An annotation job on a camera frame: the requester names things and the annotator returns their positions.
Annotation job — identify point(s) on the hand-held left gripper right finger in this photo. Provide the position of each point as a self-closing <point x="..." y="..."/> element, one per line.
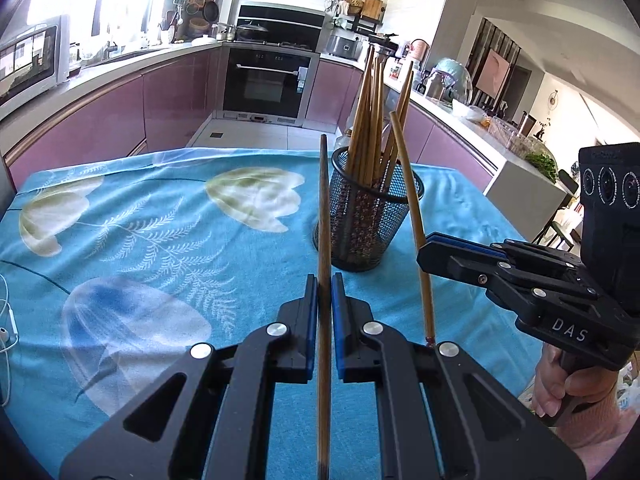
<point x="337" y="322"/>

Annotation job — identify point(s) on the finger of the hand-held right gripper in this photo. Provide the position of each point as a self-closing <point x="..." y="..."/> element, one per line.
<point x="450" y="260"/>
<point x="465" y="242"/>

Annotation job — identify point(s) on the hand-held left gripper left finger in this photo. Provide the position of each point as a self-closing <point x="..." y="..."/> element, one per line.
<point x="312" y="315"/>

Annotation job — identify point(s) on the black mesh utensil holder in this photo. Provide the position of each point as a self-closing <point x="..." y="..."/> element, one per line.
<point x="360" y="255"/>

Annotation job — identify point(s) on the red-tipped wooden chopstick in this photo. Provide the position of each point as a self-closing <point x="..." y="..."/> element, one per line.
<point x="407" y="185"/>
<point x="324" y="210"/>

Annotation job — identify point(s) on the bundle of wooden chopsticks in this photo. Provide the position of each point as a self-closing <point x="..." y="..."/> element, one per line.
<point x="367" y="125"/>

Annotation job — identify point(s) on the person's right forearm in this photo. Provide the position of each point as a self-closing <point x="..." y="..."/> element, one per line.
<point x="600" y="420"/>

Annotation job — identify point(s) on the person's right hand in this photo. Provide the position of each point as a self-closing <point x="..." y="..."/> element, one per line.
<point x="547" y="390"/>

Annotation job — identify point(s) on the dark dining chair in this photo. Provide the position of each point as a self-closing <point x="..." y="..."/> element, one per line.
<point x="555" y="230"/>

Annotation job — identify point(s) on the white cabinet end panel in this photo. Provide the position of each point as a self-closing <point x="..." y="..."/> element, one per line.
<point x="520" y="195"/>

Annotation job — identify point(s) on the green leafy vegetables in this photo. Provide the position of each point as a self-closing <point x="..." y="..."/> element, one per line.
<point x="542" y="165"/>

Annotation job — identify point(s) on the clear plastic containers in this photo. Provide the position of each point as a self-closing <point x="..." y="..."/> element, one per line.
<point x="507" y="135"/>

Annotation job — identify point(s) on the white bowl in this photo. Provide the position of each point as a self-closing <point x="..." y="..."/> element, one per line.
<point x="469" y="110"/>

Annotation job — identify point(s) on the steel kettle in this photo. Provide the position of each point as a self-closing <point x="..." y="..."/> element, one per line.
<point x="436" y="87"/>

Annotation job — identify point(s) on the clear domed food cover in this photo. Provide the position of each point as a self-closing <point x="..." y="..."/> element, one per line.
<point x="457" y="77"/>

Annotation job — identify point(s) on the pink framed painting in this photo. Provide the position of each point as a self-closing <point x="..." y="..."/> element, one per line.
<point x="492" y="72"/>

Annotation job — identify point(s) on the pink thermos jug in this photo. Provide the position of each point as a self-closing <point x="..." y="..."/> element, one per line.
<point x="419" y="55"/>

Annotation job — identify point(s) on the blue floral tablecloth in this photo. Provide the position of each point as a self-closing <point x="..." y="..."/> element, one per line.
<point x="150" y="210"/>

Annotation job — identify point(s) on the pink kitchen base cabinets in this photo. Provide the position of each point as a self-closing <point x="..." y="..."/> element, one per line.
<point x="330" y="90"/>
<point x="165" y="100"/>

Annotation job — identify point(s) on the silver rectangular cooker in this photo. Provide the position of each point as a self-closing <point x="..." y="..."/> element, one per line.
<point x="345" y="47"/>

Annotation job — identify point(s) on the built-in black oven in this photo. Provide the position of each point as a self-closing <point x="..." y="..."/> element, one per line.
<point x="265" y="90"/>

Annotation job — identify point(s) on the black countertop rack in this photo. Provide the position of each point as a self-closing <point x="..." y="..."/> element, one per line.
<point x="350" y="20"/>

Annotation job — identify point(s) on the wooden cutting board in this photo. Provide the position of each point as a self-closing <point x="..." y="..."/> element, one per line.
<point x="373" y="8"/>

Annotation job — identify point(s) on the black range hood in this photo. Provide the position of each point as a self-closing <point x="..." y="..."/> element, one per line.
<point x="295" y="22"/>

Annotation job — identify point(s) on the black wok with lid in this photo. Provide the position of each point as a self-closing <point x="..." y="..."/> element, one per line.
<point x="251" y="31"/>

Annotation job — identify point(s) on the small steel pot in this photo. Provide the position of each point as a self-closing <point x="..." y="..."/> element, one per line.
<point x="226" y="33"/>

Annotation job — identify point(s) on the hanging frying pan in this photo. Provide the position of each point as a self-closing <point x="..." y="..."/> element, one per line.
<point x="211" y="11"/>

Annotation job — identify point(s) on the silver microwave oven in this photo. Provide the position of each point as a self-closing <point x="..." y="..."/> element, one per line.
<point x="27" y="60"/>

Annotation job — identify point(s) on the kitchen window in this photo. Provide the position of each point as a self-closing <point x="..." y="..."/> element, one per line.
<point x="75" y="0"/>

